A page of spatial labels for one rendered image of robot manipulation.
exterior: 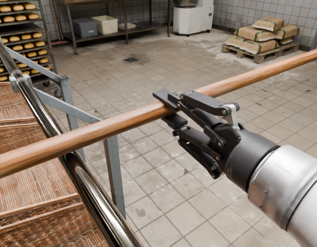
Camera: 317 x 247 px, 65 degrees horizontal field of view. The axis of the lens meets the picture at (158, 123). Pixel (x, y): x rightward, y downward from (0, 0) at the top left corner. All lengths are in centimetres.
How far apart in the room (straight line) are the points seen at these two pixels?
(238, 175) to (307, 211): 8
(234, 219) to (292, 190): 152
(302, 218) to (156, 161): 187
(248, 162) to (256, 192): 3
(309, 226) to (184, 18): 557
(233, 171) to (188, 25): 551
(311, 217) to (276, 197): 4
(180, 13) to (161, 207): 459
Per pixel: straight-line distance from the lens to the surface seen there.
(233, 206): 188
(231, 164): 34
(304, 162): 32
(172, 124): 44
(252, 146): 33
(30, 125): 135
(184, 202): 184
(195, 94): 39
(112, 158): 95
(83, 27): 499
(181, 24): 579
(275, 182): 31
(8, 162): 37
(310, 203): 30
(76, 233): 99
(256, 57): 447
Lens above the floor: 142
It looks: 33 degrees down
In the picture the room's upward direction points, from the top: straight up
